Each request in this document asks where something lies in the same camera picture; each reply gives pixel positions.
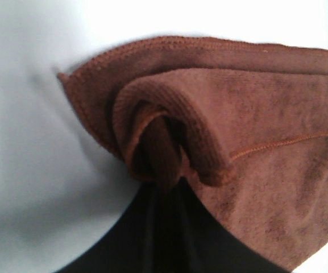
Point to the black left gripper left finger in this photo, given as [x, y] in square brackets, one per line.
[129, 245]

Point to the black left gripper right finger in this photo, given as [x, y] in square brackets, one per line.
[190, 239]

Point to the brown towel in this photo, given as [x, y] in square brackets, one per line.
[246, 124]

